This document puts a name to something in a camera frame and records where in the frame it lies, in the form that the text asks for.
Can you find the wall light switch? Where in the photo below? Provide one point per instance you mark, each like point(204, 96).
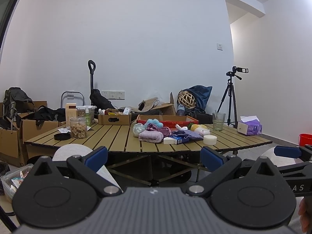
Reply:
point(219, 47)

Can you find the small brown cardboard tray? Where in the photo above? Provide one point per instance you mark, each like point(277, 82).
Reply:
point(114, 119)

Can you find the black camera tripod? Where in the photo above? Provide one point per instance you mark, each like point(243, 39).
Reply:
point(229, 91)

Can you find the purple knit cloth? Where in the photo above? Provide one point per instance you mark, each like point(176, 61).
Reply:
point(192, 136)

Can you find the glass jar with snacks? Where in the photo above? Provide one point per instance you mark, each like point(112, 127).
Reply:
point(78, 127)

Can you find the dark backpack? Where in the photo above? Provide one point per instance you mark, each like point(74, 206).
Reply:
point(16, 101)

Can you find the iridescent clear ball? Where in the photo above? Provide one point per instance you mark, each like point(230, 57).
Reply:
point(137, 129)

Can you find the purple tissue box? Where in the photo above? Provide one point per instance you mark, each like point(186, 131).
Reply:
point(249, 126)

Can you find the left floor cardboard box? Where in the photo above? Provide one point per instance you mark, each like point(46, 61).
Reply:
point(13, 138)

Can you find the black luggage trolley handle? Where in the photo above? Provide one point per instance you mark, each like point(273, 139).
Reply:
point(92, 68)

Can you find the black suitcase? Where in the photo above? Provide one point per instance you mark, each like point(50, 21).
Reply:
point(203, 118)

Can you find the clear plastic storage bin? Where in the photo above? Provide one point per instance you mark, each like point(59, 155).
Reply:
point(12, 180)

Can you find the red bucket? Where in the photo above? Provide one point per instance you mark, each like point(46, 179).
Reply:
point(305, 139)

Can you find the wicker rattan ball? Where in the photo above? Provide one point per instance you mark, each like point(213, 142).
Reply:
point(186, 99)

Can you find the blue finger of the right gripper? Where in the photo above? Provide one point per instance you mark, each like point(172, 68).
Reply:
point(290, 152)

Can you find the light blue monster plush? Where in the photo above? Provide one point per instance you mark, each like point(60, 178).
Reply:
point(153, 123)

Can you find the large open cardboard box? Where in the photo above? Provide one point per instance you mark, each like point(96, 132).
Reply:
point(156, 104)

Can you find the wooden box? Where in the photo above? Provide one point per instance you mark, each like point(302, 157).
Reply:
point(70, 111)

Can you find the red pumpkin cardboard box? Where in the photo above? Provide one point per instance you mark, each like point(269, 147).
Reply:
point(168, 120)

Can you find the yellow white hamster plush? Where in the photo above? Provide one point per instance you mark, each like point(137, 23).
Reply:
point(202, 130)

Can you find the dark blue fabric bag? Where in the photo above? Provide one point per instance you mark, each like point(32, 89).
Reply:
point(202, 95)

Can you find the person's right hand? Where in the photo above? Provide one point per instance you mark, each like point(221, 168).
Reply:
point(304, 216)

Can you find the clear drinking glass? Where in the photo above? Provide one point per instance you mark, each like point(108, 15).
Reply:
point(218, 121)

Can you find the white paper roll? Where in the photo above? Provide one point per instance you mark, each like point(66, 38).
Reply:
point(69, 159)

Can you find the blue tissue pack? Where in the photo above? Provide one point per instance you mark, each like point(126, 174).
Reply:
point(172, 140)

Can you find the clear lidded container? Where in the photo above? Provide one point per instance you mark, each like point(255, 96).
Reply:
point(88, 112)

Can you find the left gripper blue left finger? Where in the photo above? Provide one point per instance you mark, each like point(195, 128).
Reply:
point(96, 159)

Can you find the small white plush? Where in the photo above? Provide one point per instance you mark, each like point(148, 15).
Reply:
point(178, 127)

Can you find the wall socket strip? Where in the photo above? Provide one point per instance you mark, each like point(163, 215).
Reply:
point(113, 95)

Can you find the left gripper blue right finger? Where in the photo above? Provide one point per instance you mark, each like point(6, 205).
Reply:
point(211, 159)

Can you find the blue water bottle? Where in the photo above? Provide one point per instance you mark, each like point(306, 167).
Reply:
point(180, 110)

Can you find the lavender towel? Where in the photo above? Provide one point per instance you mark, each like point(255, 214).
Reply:
point(151, 136)

